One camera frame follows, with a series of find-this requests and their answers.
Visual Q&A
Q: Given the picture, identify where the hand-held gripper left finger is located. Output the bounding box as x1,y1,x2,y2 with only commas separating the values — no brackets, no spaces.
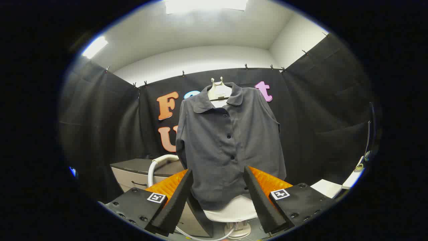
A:
105,168,194,236

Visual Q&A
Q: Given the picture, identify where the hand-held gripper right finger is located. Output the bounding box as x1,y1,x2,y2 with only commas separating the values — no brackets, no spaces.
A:
243,166,336,234

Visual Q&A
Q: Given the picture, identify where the grey button shirt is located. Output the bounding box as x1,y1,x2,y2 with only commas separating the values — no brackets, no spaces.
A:
176,82,287,211

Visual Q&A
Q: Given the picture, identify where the grey drawer cabinet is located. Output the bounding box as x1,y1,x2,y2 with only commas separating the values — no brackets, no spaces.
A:
110,158,214,237

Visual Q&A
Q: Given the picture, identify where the white desk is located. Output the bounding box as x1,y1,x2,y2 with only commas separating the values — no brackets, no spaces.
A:
342,156,368,189

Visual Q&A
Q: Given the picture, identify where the thin black pole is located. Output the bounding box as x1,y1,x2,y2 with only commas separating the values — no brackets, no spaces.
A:
364,102,377,161

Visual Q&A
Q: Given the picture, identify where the ceiling light panel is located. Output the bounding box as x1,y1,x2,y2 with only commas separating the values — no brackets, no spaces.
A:
82,36,108,59
164,0,248,14

